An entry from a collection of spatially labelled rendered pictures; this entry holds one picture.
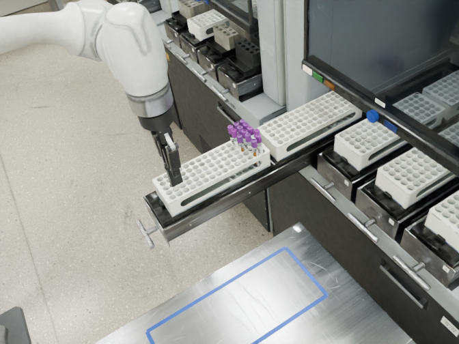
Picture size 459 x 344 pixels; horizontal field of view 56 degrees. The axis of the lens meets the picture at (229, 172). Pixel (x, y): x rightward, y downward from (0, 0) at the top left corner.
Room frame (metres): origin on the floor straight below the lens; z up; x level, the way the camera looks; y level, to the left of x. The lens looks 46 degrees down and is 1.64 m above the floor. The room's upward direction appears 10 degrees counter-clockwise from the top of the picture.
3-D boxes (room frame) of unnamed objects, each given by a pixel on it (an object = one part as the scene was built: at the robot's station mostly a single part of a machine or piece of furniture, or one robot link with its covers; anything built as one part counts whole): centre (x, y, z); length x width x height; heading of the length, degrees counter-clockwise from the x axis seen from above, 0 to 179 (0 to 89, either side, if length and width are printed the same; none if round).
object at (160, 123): (0.75, 0.13, 1.06); 0.08 x 0.07 x 0.09; 24
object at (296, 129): (0.92, -0.25, 0.83); 0.30 x 0.10 x 0.06; 114
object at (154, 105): (0.75, 0.13, 1.13); 0.09 x 0.09 x 0.06
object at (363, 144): (0.83, -0.44, 0.83); 0.30 x 0.10 x 0.06; 114
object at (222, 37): (1.44, -0.06, 0.85); 0.12 x 0.02 x 0.06; 25
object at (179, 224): (0.84, -0.08, 0.78); 0.73 x 0.14 x 0.09; 114
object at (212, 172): (0.79, 0.04, 0.83); 0.30 x 0.10 x 0.06; 114
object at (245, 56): (1.30, -0.12, 0.85); 0.12 x 0.02 x 0.06; 24
